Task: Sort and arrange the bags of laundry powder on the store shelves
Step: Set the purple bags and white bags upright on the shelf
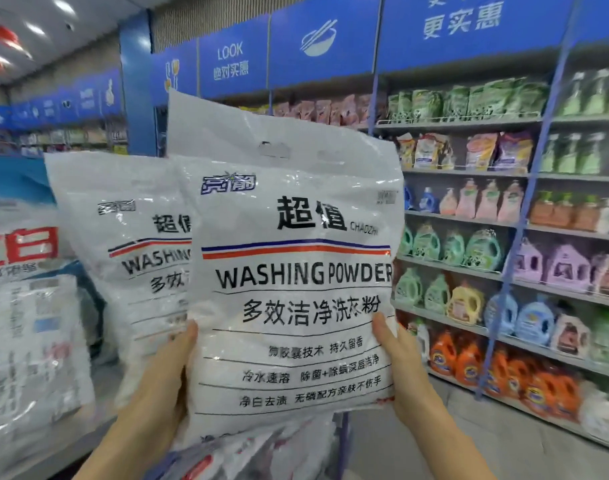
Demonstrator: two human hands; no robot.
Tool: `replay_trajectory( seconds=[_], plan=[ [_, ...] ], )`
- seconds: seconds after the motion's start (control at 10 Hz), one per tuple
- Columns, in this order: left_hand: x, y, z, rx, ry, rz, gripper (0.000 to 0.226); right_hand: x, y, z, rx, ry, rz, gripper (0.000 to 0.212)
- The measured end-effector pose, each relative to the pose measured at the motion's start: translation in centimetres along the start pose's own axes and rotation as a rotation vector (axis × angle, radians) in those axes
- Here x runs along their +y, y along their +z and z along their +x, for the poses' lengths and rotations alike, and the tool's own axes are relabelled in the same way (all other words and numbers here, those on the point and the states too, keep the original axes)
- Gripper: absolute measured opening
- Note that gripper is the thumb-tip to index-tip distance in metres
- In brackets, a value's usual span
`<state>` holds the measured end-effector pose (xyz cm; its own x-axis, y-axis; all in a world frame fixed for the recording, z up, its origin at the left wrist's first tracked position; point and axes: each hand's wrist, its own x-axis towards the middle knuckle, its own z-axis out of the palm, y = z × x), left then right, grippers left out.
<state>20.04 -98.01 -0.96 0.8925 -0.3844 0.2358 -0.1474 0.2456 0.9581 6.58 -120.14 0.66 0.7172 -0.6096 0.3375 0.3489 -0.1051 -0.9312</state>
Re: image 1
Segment person's left hand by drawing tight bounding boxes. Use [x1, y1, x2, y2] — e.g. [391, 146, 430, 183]
[112, 319, 200, 466]

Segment person's right hand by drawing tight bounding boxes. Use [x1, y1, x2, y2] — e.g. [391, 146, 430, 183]
[371, 313, 446, 431]

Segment grey metal shelf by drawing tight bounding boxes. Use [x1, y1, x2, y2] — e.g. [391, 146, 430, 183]
[0, 155, 126, 480]

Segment blue pillar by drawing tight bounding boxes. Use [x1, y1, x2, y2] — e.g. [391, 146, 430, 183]
[119, 9, 156, 156]

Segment rows of small red lanterns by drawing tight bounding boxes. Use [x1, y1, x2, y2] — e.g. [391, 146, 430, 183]
[0, 25, 20, 76]

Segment rows of round ceiling lights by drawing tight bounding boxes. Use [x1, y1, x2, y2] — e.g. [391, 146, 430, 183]
[24, 0, 76, 41]

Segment wall shelf of detergent bottles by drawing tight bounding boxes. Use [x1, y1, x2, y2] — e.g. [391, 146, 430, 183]
[19, 69, 609, 446]

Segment blue wall shelving unit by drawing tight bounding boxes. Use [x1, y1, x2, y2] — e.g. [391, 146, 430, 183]
[9, 0, 609, 456]

